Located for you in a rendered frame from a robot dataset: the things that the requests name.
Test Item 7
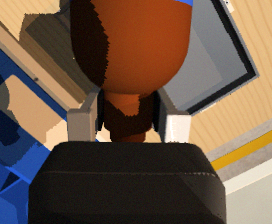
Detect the dark blue crate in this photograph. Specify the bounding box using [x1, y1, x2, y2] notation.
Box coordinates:
[0, 49, 68, 224]

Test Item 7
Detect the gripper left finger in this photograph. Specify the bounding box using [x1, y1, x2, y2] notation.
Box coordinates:
[66, 85, 104, 141]

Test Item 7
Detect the dark brown bottle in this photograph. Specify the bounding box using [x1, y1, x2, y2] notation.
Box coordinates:
[70, 0, 193, 142]

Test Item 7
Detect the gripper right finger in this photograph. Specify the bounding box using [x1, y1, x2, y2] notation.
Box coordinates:
[152, 87, 191, 143]

